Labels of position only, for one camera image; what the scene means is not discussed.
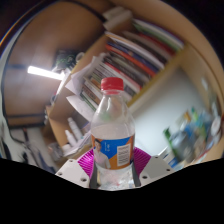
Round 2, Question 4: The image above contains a clear red-capped water bottle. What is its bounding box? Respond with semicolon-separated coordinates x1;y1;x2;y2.
90;76;136;192

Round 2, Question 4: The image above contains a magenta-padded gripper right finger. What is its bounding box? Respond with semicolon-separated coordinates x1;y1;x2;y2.
130;146;176;188

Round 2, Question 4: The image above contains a wooden shelf unit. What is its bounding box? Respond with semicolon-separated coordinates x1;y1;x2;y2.
44;4;224;161

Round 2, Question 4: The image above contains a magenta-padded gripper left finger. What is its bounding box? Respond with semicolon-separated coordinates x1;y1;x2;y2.
55;147;98;189

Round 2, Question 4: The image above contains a ceiling light tube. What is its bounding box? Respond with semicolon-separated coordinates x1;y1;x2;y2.
27;65;65;82

